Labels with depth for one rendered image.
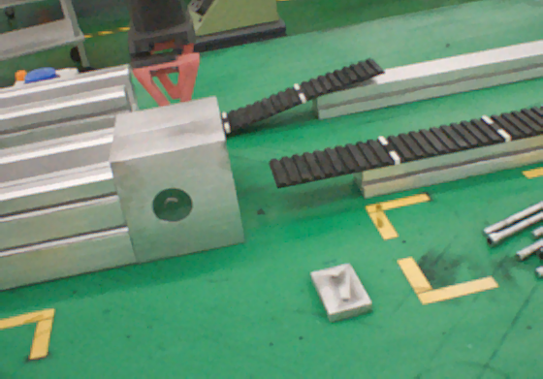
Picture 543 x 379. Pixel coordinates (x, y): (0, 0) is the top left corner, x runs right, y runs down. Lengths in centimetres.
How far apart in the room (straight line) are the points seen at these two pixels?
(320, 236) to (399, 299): 10
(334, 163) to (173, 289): 18
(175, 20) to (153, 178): 23
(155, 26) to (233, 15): 49
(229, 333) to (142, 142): 17
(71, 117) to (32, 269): 21
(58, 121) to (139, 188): 22
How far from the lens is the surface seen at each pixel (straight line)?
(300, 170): 58
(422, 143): 61
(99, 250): 56
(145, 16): 70
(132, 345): 49
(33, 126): 74
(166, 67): 68
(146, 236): 55
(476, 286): 49
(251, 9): 119
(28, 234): 56
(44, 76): 88
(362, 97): 77
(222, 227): 55
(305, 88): 77
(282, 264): 53
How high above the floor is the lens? 108
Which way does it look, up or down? 27 degrees down
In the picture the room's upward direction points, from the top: 9 degrees counter-clockwise
